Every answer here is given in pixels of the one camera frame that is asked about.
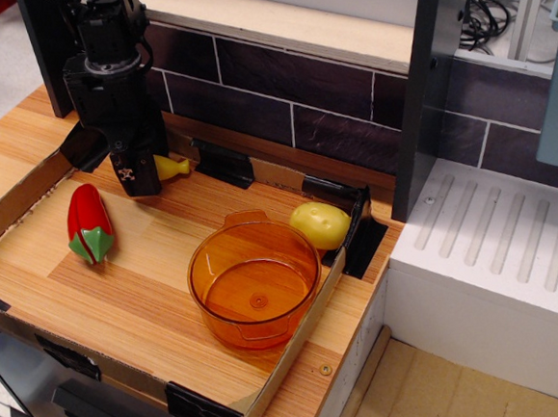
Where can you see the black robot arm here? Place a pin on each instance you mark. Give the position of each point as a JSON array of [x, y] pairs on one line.
[[106, 31]]

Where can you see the white toy sink drainboard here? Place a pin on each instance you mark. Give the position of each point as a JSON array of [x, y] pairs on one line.
[[474, 275]]

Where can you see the dark grey vertical panel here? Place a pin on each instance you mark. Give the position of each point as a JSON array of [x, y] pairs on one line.
[[436, 38]]

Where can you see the brass screw in table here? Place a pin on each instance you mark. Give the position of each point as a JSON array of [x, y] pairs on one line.
[[325, 370]]

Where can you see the cardboard fence with black tape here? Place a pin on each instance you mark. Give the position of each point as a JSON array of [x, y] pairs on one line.
[[132, 315]]

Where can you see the orange transparent plastic pot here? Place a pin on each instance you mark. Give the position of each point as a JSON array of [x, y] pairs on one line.
[[253, 280]]

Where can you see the yellow toy potato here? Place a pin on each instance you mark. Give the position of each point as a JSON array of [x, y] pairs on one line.
[[325, 225]]

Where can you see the red toy chili pepper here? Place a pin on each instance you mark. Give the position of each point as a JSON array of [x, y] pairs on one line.
[[90, 232]]

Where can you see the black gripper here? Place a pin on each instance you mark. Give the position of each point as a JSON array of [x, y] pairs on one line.
[[112, 98]]

